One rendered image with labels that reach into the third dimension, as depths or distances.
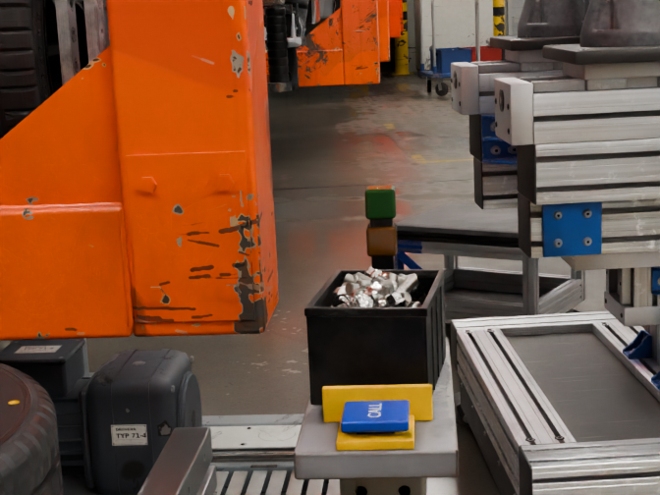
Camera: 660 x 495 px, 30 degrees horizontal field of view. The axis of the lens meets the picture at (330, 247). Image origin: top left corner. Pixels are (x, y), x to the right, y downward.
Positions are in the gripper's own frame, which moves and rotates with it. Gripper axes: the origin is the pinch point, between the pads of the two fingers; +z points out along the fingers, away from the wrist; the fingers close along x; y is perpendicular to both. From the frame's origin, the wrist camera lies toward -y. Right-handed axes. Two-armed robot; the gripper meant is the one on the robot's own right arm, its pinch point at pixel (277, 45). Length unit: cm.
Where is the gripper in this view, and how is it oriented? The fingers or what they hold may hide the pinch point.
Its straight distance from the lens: 221.9
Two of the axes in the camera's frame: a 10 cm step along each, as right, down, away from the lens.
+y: -0.5, -9.8, -2.0
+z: -0.2, 2.0, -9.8
